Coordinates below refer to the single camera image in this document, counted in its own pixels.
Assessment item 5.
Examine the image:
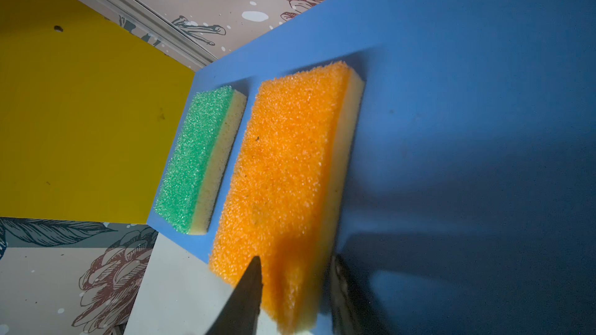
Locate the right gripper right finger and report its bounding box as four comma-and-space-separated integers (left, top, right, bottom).
330, 254, 377, 334

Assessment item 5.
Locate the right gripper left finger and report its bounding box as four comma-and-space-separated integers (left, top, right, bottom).
206, 256, 263, 335

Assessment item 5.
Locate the orange sponge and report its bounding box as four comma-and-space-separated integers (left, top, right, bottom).
209, 61, 365, 334

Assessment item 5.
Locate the light green scrub sponge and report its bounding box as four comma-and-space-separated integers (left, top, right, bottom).
155, 86, 247, 235

